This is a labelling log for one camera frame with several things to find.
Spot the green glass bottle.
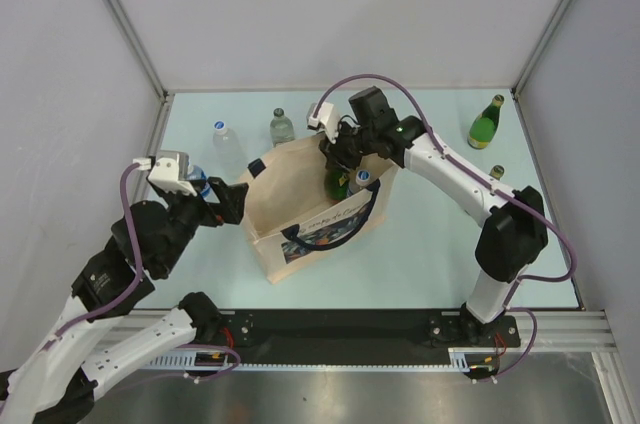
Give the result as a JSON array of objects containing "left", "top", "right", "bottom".
[
  {"left": 489, "top": 165, "right": 505, "bottom": 181},
  {"left": 467, "top": 94, "right": 505, "bottom": 149},
  {"left": 324, "top": 169, "right": 350, "bottom": 202}
]

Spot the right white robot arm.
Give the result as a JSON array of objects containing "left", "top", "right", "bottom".
[{"left": 307, "top": 87, "right": 548, "bottom": 345}]

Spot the green glass bottle front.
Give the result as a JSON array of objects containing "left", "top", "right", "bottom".
[{"left": 489, "top": 165, "right": 505, "bottom": 181}]

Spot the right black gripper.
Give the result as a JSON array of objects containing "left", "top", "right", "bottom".
[{"left": 320, "top": 118, "right": 377, "bottom": 173}]

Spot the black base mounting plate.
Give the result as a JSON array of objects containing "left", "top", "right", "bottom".
[{"left": 219, "top": 309, "right": 521, "bottom": 356}]

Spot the small blue-cap water bottle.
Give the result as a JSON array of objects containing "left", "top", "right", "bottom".
[{"left": 186, "top": 164, "right": 210, "bottom": 197}]

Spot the aluminium frame rail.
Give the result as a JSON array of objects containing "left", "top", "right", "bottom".
[{"left": 96, "top": 309, "right": 617, "bottom": 353}]

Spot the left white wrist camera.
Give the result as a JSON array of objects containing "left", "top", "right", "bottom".
[{"left": 132, "top": 151, "right": 196, "bottom": 197}]

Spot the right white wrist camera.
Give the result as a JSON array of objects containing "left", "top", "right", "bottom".
[{"left": 306, "top": 102, "right": 341, "bottom": 144}]

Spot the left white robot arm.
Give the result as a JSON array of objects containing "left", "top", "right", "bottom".
[{"left": 1, "top": 178, "right": 248, "bottom": 423}]

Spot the clear glass bottle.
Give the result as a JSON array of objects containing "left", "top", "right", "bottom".
[{"left": 270, "top": 108, "right": 295, "bottom": 147}]

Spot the light blue cable duct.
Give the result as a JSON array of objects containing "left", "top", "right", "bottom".
[{"left": 143, "top": 348, "right": 498, "bottom": 374}]

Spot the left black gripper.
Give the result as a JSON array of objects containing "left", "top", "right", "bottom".
[{"left": 157, "top": 175, "right": 249, "bottom": 274}]

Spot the clear plastic water bottle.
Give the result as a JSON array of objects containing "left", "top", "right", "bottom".
[{"left": 213, "top": 120, "right": 246, "bottom": 179}]

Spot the beige canvas tote bag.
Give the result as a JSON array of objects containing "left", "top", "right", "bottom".
[{"left": 239, "top": 135, "right": 398, "bottom": 284}]

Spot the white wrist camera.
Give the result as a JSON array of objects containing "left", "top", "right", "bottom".
[
  {"left": 306, "top": 102, "right": 341, "bottom": 144},
  {"left": 132, "top": 151, "right": 196, "bottom": 197}
]

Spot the green glass bottle back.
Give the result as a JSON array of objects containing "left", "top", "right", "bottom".
[{"left": 467, "top": 94, "right": 505, "bottom": 149}]

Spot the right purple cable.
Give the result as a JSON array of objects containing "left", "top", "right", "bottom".
[{"left": 317, "top": 73, "right": 579, "bottom": 385}]

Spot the blue label water bottle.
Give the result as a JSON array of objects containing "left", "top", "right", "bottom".
[{"left": 347, "top": 169, "right": 371, "bottom": 197}]

